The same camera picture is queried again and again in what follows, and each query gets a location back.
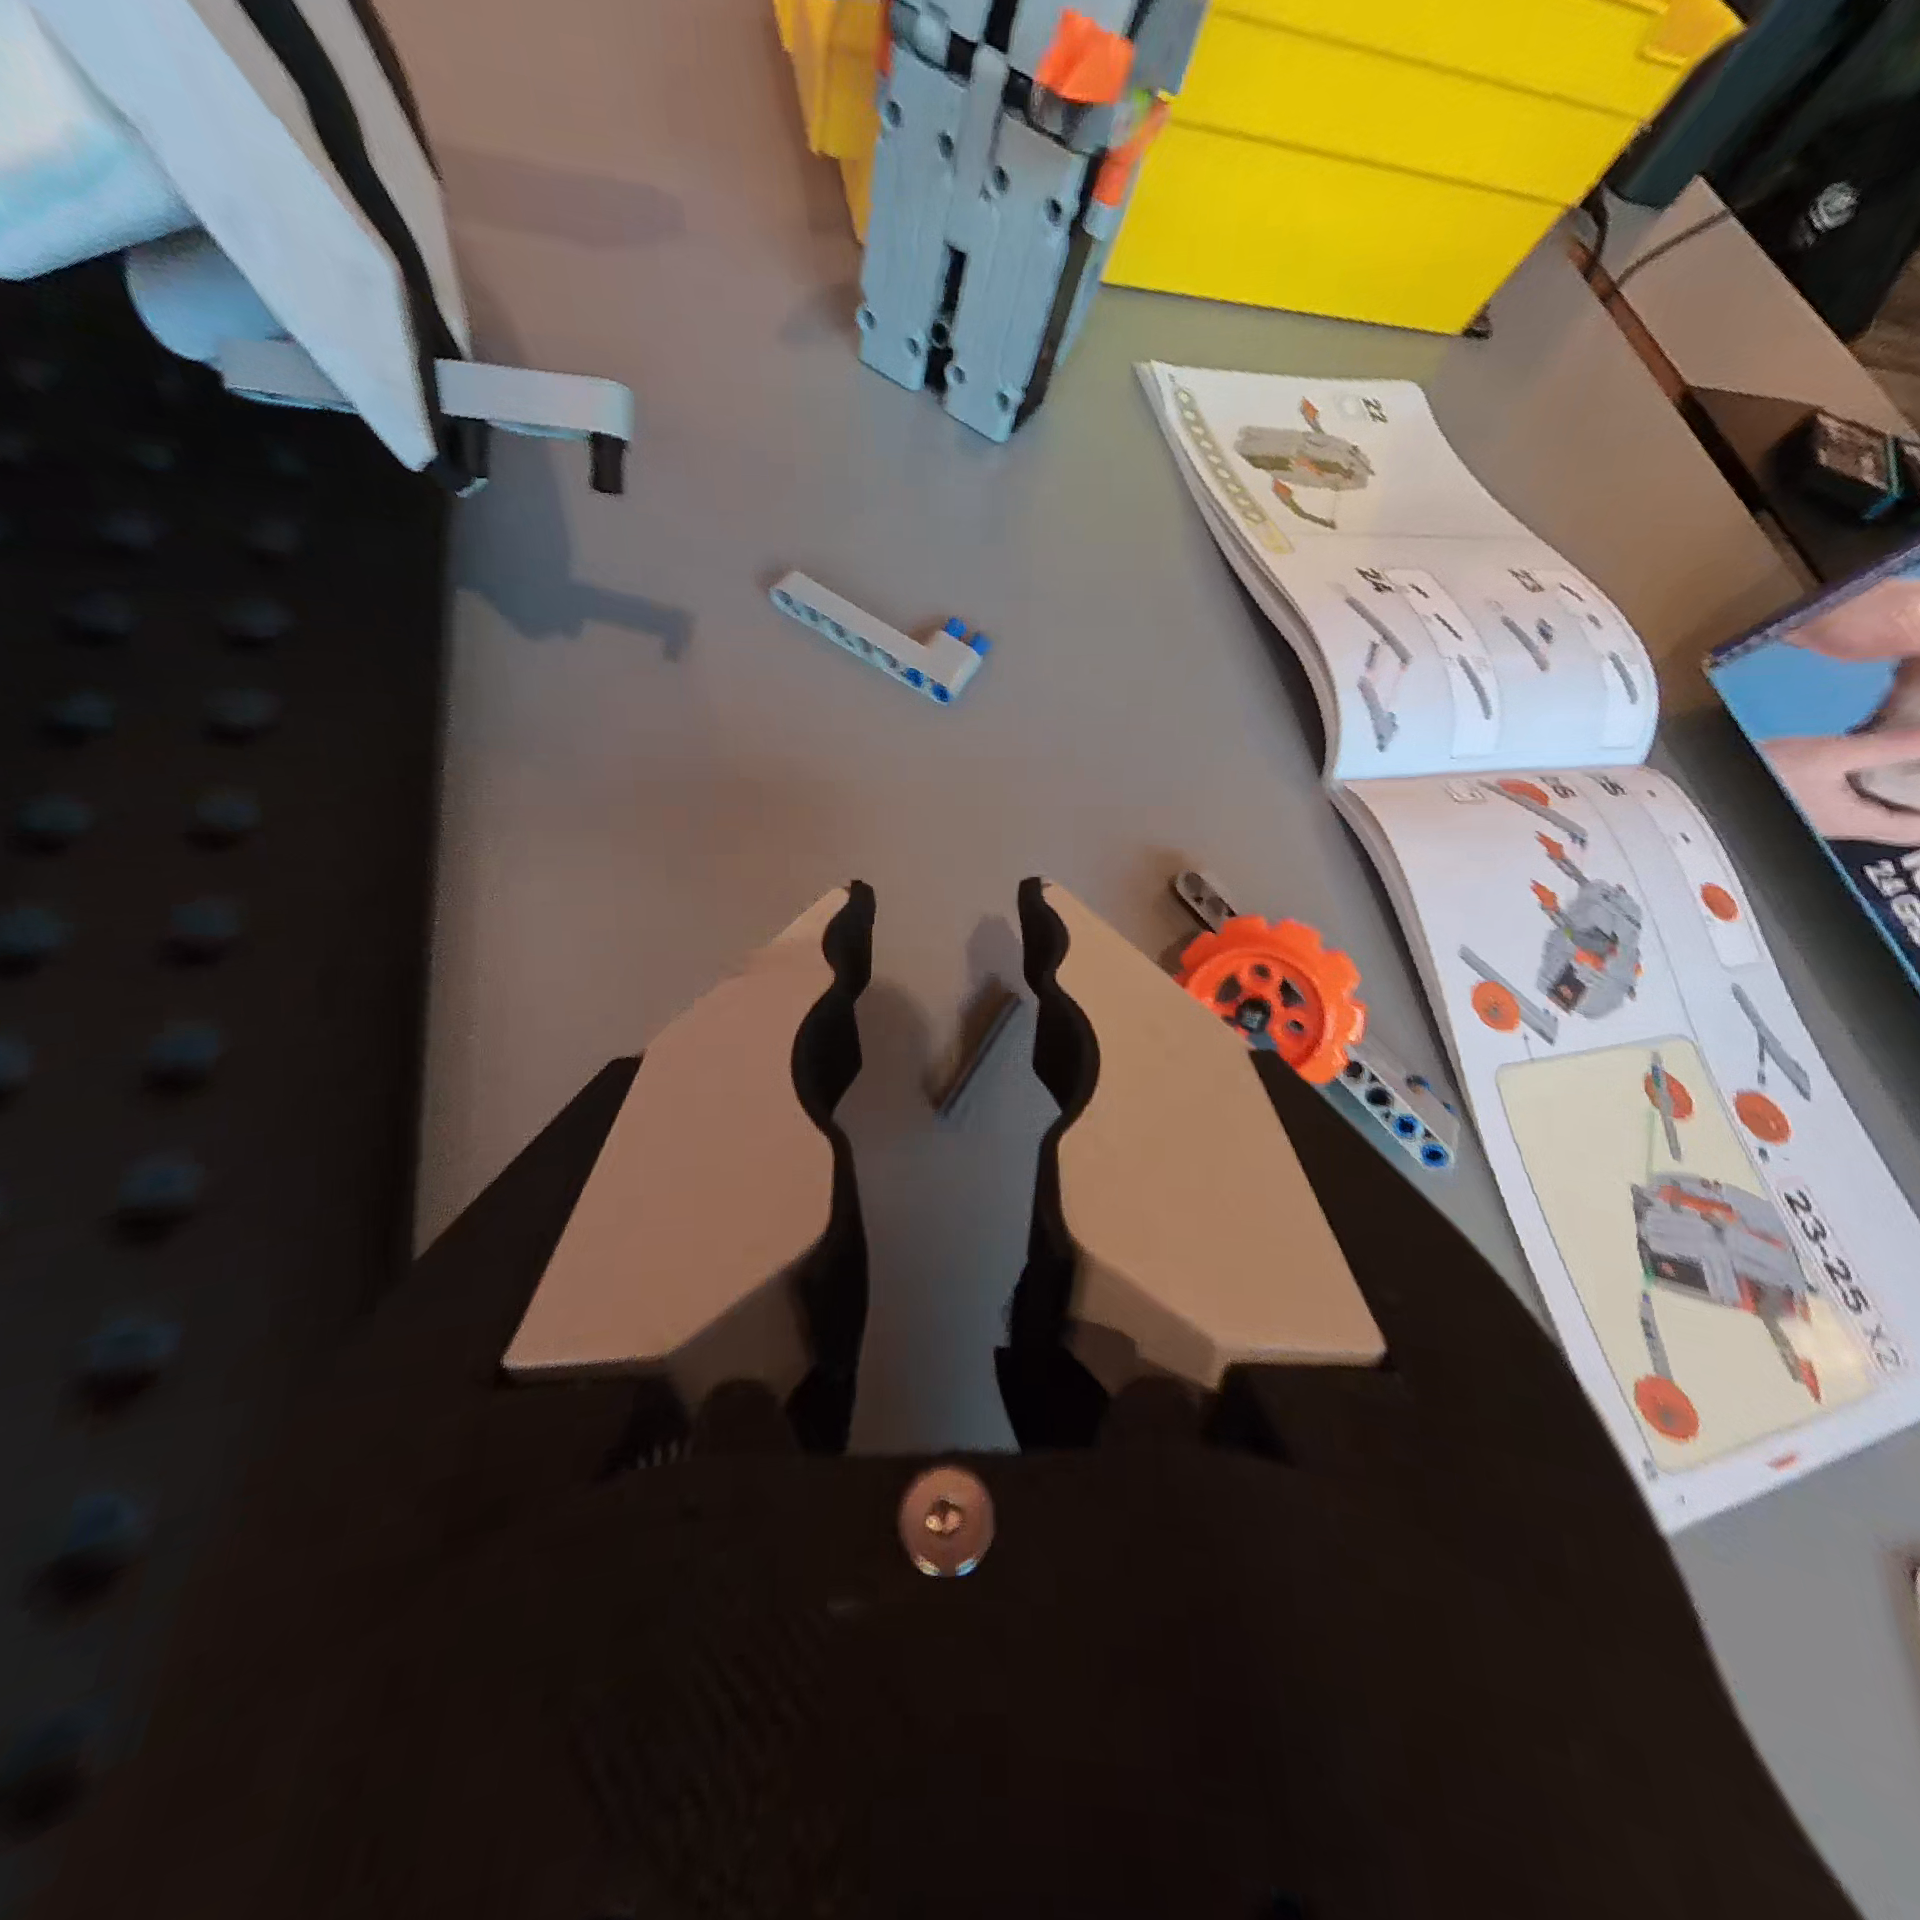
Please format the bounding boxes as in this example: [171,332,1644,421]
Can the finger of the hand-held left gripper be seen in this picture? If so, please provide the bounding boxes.
[269,0,492,492]
[30,0,462,489]

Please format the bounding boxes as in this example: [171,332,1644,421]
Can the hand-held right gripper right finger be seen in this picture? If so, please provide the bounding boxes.
[1006,879,1388,1451]

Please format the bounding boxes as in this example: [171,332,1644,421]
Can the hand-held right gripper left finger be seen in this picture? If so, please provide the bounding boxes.
[503,882,877,1450]

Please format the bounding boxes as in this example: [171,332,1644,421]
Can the dark grey axle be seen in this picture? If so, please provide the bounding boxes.
[937,982,1025,1119]

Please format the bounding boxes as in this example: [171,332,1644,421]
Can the grey beam black pins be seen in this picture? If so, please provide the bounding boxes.
[218,335,641,495]

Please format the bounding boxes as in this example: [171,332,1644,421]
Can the grey angled beam blue pins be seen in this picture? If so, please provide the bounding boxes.
[769,570,994,707]

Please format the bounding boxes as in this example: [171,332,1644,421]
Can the orange wheel beam assembly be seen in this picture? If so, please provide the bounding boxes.
[1171,867,1466,1175]

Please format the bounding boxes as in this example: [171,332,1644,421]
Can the black perforated panel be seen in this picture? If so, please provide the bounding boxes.
[0,257,460,1920]

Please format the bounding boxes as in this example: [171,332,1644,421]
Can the grey brick robot model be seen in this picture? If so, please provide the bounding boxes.
[855,0,1209,444]

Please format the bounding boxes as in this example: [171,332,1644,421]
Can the open instruction booklet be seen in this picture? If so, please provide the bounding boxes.
[1137,359,1920,1531]

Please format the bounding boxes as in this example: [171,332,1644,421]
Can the printed toy box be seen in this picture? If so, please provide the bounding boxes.
[1702,547,1920,991]

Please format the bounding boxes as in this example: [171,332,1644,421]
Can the yellow storage bin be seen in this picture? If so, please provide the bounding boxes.
[772,0,1749,338]

